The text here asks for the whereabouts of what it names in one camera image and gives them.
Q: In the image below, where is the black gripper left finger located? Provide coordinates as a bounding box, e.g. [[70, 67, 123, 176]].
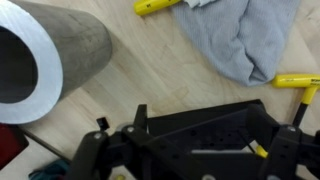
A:
[[66, 104, 208, 180]]

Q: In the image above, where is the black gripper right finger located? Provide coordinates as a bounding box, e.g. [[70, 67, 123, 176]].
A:
[[246, 103, 320, 180]]

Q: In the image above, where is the small teal object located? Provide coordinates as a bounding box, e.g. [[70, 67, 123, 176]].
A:
[[28, 158, 71, 180]]

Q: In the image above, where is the grey metal cylinder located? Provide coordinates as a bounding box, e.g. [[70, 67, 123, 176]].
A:
[[0, 0, 113, 125]]

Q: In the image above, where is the white cloth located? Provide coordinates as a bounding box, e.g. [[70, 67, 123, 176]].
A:
[[171, 0, 301, 88]]

